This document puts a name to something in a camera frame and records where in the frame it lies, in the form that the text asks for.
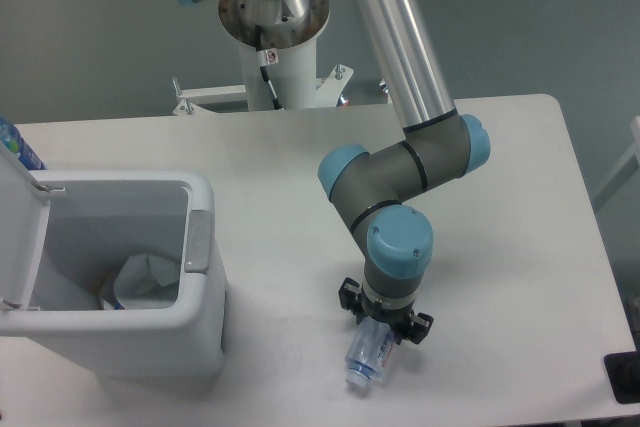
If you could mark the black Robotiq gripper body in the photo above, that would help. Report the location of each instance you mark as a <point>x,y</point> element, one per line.
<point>395,313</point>

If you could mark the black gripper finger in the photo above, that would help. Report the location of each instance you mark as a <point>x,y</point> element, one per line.
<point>350,300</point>
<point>412,327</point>

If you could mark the clear crushed plastic bottle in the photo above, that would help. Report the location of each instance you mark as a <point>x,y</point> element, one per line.
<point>368,353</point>

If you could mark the clear plastic bag wrapper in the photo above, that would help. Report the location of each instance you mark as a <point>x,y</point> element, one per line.
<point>147,281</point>

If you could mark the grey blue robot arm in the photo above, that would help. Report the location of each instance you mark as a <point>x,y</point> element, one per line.
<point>370,191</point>

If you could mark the white trash can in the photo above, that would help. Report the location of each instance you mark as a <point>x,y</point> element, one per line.
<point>98,220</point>

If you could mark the white trash can lid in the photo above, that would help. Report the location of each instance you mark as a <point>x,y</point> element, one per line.
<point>25,209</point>

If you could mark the black device at table edge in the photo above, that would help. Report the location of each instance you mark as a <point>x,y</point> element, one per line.
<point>623,373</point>

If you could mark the colourful snack packet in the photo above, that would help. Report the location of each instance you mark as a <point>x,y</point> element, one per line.
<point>107,295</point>

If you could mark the blue bottle behind bin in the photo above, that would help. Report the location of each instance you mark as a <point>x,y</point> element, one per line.
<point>15,143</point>

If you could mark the white middle floor bracket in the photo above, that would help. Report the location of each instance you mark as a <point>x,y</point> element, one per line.
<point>330,89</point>

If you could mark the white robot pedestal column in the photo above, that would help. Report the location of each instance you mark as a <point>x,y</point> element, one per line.
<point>293,77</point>

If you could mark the white left floor bracket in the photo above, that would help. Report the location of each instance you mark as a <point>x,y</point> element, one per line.
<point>224,99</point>

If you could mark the white frame at right edge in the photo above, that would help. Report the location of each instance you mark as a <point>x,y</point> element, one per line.
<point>621,171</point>

